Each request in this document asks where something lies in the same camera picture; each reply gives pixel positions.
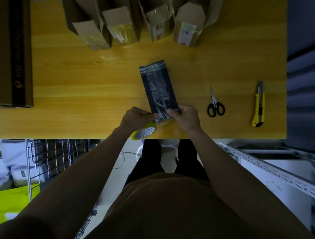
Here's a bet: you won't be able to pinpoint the person's right hand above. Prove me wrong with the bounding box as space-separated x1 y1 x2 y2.
166 104 203 135

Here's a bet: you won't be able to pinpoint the person's left hand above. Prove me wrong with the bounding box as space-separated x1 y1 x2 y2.
119 106 159 133

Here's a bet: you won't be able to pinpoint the yellow tape roll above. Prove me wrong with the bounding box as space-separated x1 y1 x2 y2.
130 120 158 141

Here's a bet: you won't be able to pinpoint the black handled scissors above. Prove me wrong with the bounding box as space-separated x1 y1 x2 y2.
206 86 226 118

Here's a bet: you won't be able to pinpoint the black cardboard box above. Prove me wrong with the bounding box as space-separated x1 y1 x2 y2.
139 60 181 123

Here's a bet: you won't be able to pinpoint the brown box with white label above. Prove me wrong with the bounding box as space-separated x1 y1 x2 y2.
172 0 224 48

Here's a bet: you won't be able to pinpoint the small carton yellow tape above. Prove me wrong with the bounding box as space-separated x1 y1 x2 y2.
98 0 142 47

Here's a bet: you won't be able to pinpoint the small carton red label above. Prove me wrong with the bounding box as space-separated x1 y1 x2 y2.
137 0 174 43

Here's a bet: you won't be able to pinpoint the person's right forearm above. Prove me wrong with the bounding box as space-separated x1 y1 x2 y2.
188 129 313 239

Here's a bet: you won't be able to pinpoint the person's left forearm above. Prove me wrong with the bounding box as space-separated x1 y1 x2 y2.
0 125 135 239

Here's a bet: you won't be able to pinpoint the person's black trousers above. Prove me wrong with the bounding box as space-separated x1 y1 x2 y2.
123 139 211 189

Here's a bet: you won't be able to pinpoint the person's brown shirt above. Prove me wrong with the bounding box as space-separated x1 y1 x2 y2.
83 172 246 239

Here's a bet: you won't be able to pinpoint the yellow utility knife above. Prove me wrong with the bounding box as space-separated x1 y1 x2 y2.
251 81 266 128

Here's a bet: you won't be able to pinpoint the white metal rack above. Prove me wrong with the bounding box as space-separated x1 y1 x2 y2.
218 141 315 234

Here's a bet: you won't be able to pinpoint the grey pleated curtain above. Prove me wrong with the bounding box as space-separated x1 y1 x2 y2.
285 44 315 153

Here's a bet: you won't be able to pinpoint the large flat brown carton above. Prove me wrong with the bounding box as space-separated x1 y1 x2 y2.
0 0 34 109

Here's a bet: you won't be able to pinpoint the thin floor cable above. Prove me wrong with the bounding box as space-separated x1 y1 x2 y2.
113 150 143 170

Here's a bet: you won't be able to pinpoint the metal wire cart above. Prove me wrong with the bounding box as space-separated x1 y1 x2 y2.
24 139 101 239

